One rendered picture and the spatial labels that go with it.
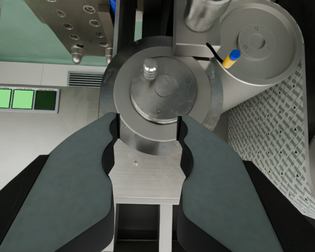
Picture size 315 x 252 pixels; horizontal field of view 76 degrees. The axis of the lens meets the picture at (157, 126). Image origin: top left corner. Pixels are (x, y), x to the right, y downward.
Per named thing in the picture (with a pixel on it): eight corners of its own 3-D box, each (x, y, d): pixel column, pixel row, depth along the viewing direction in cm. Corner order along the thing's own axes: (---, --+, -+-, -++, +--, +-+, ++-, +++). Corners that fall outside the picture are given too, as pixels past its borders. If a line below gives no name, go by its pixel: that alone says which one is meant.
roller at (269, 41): (299, 0, 27) (306, 88, 25) (225, 75, 52) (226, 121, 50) (210, -6, 26) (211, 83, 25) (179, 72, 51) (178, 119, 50)
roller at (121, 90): (211, 48, 25) (211, 142, 23) (178, 102, 50) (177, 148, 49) (116, 43, 24) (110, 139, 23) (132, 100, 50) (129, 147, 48)
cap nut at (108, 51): (116, 48, 57) (115, 63, 56) (118, 54, 61) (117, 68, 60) (103, 47, 57) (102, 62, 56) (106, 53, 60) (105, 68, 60)
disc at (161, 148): (223, 38, 25) (224, 157, 23) (221, 41, 26) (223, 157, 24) (104, 31, 25) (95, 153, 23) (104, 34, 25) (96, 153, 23)
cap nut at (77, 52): (82, 46, 56) (81, 61, 56) (86, 52, 60) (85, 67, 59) (69, 45, 56) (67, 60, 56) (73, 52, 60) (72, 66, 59)
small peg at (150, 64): (150, 73, 19) (140, 63, 19) (150, 83, 22) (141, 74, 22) (160, 63, 19) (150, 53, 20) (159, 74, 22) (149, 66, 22)
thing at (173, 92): (166, 136, 21) (115, 88, 22) (164, 137, 23) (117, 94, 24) (211, 86, 22) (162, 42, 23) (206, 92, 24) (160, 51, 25)
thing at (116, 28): (124, -72, 27) (116, 56, 25) (134, 31, 51) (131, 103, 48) (120, -72, 27) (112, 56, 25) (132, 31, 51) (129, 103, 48)
